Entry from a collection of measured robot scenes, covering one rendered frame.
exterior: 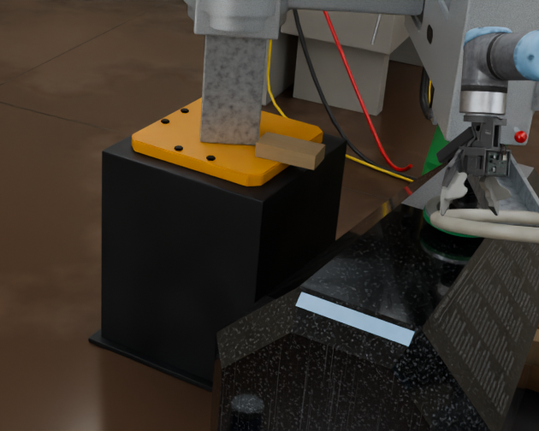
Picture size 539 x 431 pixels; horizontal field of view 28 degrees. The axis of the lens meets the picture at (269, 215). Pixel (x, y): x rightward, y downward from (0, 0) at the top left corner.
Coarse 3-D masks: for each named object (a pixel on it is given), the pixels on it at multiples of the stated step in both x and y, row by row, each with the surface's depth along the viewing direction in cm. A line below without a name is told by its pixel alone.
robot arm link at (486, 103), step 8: (464, 96) 209; (472, 96) 207; (480, 96) 206; (488, 96) 206; (496, 96) 206; (504, 96) 208; (464, 104) 209; (472, 104) 207; (480, 104) 206; (488, 104) 206; (496, 104) 207; (504, 104) 208; (464, 112) 209; (472, 112) 207; (480, 112) 206; (488, 112) 206; (496, 112) 207; (504, 112) 209
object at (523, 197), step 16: (432, 112) 306; (512, 160) 273; (480, 176) 262; (512, 176) 271; (480, 192) 259; (512, 192) 265; (528, 192) 257; (512, 208) 257; (528, 208) 257; (512, 224) 250; (528, 224) 250
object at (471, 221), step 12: (432, 216) 227; (444, 216) 221; (456, 216) 240; (468, 216) 244; (480, 216) 246; (492, 216) 247; (504, 216) 248; (516, 216) 248; (528, 216) 248; (444, 228) 219; (456, 228) 215; (468, 228) 212; (480, 228) 210; (492, 228) 208; (504, 228) 207; (516, 228) 206; (528, 228) 205; (516, 240) 206; (528, 240) 205
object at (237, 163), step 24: (168, 120) 358; (192, 120) 362; (264, 120) 367; (288, 120) 369; (144, 144) 343; (168, 144) 343; (192, 144) 345; (216, 144) 346; (192, 168) 336; (216, 168) 332; (240, 168) 331; (264, 168) 332
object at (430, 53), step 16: (432, 0) 308; (448, 0) 299; (416, 16) 337; (432, 16) 307; (416, 32) 330; (432, 32) 305; (416, 48) 328; (432, 48) 304; (432, 64) 303; (432, 80) 302
